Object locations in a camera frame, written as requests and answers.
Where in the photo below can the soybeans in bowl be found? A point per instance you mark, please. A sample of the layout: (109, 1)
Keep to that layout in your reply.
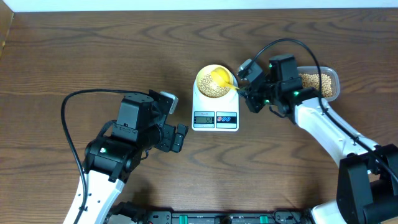
(210, 88)

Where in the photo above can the clear plastic container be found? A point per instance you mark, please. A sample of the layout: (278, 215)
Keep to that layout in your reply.
(328, 71)

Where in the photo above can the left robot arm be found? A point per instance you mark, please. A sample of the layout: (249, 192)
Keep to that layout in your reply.
(116, 151)

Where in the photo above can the soybeans in container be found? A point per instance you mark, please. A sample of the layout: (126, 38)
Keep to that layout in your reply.
(313, 81)

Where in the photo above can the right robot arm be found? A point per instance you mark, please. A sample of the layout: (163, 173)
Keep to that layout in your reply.
(367, 177)

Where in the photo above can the pale yellow plastic bowl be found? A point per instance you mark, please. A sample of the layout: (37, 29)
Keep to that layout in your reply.
(206, 70)

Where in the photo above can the white digital kitchen scale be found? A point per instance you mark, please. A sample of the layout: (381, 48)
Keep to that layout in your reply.
(215, 114)

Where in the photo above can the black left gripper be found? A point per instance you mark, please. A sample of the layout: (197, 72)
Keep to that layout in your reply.
(166, 143)

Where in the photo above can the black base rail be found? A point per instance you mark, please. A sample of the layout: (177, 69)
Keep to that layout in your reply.
(217, 217)

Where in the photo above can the yellow plastic measuring scoop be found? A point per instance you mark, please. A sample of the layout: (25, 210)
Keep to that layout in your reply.
(223, 78)

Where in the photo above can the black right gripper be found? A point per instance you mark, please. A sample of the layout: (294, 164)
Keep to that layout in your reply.
(250, 96)

